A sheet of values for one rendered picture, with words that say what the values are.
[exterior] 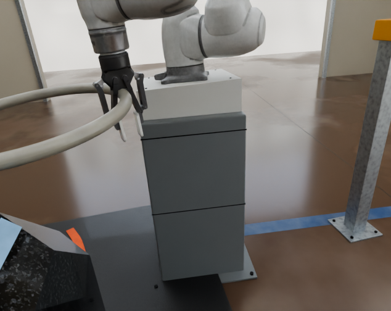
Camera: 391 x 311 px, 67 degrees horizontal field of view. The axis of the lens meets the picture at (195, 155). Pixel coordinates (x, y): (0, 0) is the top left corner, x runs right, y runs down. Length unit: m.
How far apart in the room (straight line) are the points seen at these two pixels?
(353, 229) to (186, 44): 1.33
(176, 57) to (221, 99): 0.23
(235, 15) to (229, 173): 0.57
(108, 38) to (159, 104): 0.41
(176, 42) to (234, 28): 0.22
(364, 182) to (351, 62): 4.62
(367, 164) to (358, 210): 0.28
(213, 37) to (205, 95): 0.20
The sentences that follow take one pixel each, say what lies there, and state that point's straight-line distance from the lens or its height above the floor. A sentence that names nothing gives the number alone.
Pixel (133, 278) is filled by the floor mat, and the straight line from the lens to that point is 1.57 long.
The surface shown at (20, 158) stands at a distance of 0.58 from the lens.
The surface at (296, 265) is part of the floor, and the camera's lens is 1.63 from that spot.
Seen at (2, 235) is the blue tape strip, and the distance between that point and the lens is 0.60.
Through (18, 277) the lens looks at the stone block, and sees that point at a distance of 0.56.
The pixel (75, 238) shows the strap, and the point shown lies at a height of 0.02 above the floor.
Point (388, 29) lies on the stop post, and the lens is 1.52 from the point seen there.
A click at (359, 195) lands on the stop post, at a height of 0.25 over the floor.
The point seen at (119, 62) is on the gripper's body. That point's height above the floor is 1.05.
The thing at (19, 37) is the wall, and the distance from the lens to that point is 5.55.
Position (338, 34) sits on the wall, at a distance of 5.98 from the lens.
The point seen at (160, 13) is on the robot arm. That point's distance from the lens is 0.69.
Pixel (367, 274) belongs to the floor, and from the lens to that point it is 1.69.
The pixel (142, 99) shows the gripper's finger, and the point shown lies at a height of 0.94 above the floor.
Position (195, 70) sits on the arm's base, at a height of 0.95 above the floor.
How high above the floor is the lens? 1.14
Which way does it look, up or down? 25 degrees down
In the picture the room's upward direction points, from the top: 4 degrees counter-clockwise
